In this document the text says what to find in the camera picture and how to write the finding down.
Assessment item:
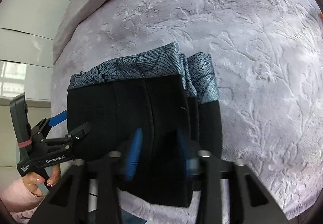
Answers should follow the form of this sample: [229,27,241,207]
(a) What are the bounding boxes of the lavender embossed blanket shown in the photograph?
[50,0,323,224]

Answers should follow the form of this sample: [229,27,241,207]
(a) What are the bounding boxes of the grey quilt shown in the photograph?
[53,0,210,65]

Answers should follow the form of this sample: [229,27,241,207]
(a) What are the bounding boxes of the white wardrobe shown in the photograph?
[0,0,85,102]

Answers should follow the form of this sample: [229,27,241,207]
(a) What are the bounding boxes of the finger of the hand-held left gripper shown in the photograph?
[33,110,68,139]
[40,122,93,150]

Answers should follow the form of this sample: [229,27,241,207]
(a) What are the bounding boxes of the black pants with patterned cuffs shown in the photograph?
[67,42,222,208]

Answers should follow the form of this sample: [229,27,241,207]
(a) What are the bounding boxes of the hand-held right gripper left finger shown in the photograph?
[30,128,144,224]

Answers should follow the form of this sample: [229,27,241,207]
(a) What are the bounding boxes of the person's left hand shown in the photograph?
[23,167,61,197]

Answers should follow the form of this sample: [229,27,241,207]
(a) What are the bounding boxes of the person's left forearm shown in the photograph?
[0,179,46,222]

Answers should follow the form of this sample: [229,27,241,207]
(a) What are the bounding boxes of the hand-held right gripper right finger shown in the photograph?
[177,129,290,224]

